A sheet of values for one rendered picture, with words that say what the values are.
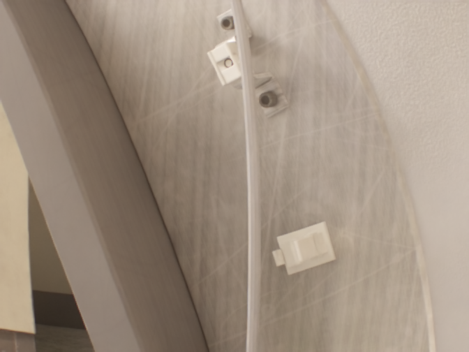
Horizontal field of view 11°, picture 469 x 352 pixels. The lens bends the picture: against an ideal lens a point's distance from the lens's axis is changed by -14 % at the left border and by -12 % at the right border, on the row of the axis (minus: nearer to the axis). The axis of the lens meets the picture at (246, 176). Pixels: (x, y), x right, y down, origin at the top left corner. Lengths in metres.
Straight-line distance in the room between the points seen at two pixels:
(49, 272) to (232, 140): 5.56
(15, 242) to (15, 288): 0.12
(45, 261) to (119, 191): 5.54
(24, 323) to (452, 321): 5.05
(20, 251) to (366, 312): 4.99
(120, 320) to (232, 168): 0.08
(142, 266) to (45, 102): 0.08
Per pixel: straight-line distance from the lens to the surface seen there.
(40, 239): 6.57
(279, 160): 1.03
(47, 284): 6.60
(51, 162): 1.03
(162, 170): 1.05
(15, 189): 5.96
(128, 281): 1.02
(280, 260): 1.02
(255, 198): 1.00
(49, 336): 6.48
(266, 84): 1.02
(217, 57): 1.01
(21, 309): 6.03
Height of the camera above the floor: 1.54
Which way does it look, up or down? 10 degrees down
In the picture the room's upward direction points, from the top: 3 degrees clockwise
